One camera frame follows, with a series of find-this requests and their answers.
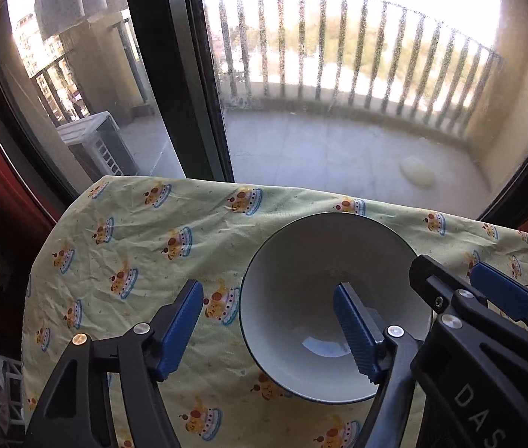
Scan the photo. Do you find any air conditioner outdoor unit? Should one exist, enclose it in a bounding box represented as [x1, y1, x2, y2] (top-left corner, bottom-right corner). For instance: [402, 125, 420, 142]
[56, 111, 141, 183]

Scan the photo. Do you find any white plastic rack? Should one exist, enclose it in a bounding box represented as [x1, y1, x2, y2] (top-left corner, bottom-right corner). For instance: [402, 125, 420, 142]
[0, 348, 24, 444]

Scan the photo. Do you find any pale lump on balcony floor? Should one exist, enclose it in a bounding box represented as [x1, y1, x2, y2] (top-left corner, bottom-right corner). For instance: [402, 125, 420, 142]
[400, 156, 437, 190]

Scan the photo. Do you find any dark window frame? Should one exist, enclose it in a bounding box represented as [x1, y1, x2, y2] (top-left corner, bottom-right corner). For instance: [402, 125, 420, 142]
[0, 0, 528, 243]

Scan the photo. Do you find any yellow printed tablecloth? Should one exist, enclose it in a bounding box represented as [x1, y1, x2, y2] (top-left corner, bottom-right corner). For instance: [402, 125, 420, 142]
[21, 175, 528, 448]

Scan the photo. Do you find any balcony railing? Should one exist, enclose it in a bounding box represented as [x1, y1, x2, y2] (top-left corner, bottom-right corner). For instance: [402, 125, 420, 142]
[201, 0, 505, 131]

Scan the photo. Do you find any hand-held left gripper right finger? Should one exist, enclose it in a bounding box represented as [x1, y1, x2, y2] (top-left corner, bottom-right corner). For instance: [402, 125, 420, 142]
[333, 282, 428, 448]

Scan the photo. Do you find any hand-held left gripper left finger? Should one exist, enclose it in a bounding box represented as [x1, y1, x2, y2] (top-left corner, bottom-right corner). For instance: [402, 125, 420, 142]
[21, 279, 205, 448]

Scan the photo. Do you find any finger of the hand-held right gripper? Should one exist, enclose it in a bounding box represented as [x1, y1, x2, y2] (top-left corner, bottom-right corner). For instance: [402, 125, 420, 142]
[409, 254, 528, 337]
[469, 261, 528, 333]

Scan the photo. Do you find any white bowl with floral print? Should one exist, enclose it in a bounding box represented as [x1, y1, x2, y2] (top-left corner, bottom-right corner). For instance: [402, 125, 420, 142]
[239, 212, 434, 404]

